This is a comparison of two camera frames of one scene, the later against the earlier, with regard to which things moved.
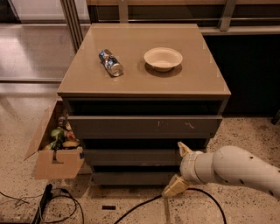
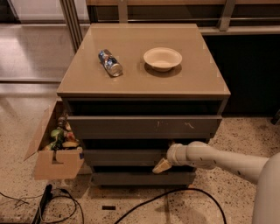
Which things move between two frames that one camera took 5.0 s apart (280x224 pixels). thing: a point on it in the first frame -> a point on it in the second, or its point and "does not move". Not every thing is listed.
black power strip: x=47 y=193 does not move
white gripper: x=187 y=166 -> x=172 y=154
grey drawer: x=134 y=157 does not move
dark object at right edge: x=276 y=118 does not move
